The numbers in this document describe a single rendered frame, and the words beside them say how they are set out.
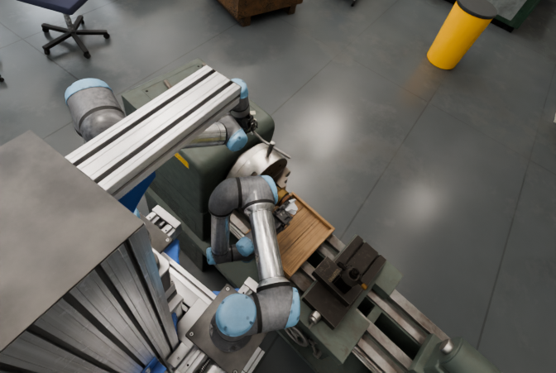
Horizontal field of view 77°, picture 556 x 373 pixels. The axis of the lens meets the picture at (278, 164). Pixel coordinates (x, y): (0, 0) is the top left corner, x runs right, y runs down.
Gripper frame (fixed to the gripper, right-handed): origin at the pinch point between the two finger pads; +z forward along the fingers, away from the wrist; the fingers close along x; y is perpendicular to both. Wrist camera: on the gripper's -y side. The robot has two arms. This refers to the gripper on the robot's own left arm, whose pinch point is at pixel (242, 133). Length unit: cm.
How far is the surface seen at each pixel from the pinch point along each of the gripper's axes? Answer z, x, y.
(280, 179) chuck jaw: 24.2, 3.7, 20.3
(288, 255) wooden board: 41, -18, 46
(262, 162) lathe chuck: 9.4, -0.7, 13.0
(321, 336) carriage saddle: 33, -34, 80
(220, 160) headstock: 6.6, -13.5, -0.3
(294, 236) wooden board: 44, -8, 41
